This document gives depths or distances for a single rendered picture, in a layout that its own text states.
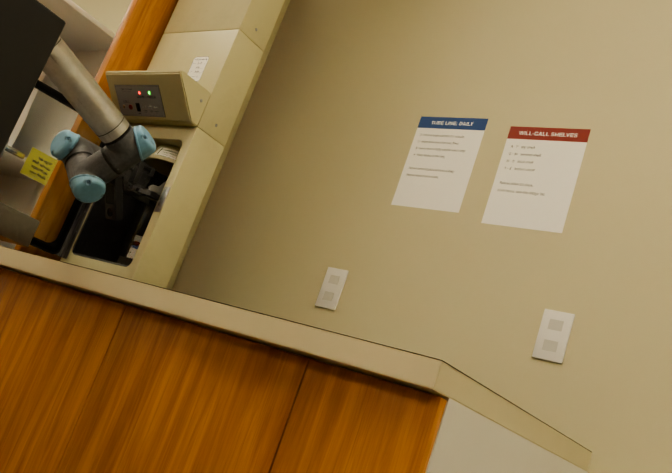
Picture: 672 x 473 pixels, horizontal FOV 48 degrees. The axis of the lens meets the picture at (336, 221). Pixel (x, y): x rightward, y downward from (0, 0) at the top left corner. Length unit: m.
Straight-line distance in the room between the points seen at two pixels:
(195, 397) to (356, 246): 0.92
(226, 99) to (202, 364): 0.97
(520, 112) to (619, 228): 0.43
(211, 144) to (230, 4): 0.41
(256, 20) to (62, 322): 1.01
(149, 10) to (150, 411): 1.38
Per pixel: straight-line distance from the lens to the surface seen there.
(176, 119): 2.05
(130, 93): 2.17
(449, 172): 2.05
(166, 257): 1.99
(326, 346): 1.12
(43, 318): 1.67
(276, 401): 1.18
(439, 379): 1.02
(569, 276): 1.81
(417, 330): 1.91
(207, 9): 2.28
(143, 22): 2.39
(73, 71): 1.77
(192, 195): 2.02
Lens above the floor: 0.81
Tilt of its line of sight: 15 degrees up
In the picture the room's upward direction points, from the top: 20 degrees clockwise
